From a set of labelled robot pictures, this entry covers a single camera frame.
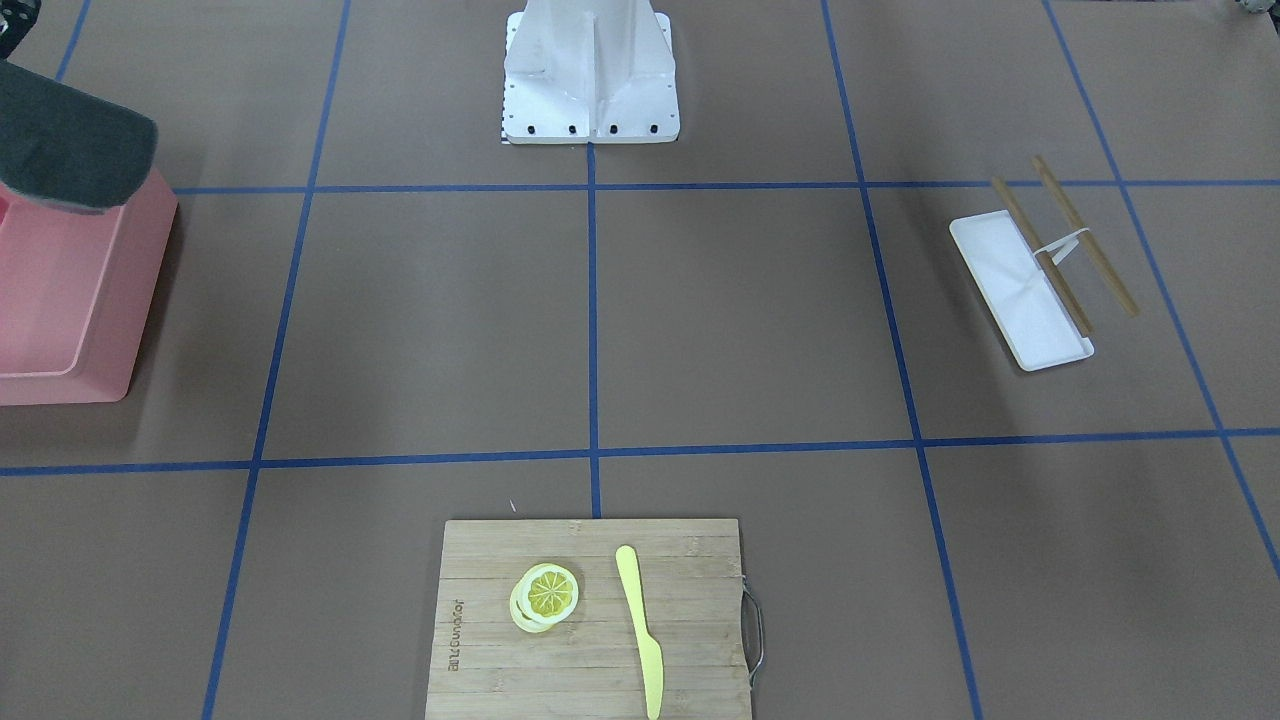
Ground wooden cutting board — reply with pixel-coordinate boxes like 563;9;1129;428
424;519;753;719

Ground white rectangular tray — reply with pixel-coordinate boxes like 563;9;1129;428
948;210;1094;372

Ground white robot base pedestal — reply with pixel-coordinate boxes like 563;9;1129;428
500;1;681;145

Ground wooden stick near tray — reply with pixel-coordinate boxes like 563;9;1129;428
989;176;1093;338

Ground yellow lemon slices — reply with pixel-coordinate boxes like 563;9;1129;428
508;562;580;634

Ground wooden stick far side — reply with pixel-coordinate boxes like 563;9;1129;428
1030;155;1140;318

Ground yellow plastic knife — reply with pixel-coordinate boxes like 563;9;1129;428
614;544;666;719

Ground pink plastic bin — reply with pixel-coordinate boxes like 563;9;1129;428
1;138;178;407

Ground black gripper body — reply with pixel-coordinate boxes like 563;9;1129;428
0;0;41;59

